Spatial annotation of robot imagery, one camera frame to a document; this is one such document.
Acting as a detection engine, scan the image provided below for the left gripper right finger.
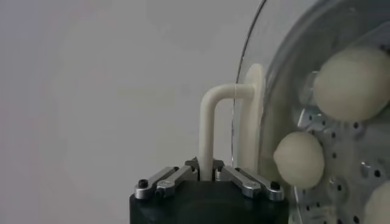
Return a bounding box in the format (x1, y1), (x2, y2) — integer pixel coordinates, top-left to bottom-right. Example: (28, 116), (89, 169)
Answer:
(212, 158), (286, 202)

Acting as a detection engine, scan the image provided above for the steel perforated steamer tray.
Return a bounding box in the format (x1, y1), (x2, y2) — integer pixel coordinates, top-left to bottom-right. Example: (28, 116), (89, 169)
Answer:
(258, 0), (390, 224)

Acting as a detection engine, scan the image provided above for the white steamed baozi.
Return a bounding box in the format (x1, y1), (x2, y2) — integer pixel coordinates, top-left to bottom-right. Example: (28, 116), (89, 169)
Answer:
(362, 181), (390, 224)
(313, 45), (390, 122)
(273, 131), (325, 190)

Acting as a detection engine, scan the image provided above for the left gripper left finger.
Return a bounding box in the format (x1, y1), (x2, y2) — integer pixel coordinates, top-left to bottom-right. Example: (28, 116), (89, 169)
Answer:
(133, 157), (200, 201)

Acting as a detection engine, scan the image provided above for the glass lid with white handle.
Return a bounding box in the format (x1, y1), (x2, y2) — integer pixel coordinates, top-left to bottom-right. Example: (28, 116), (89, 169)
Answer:
(197, 0), (390, 224)

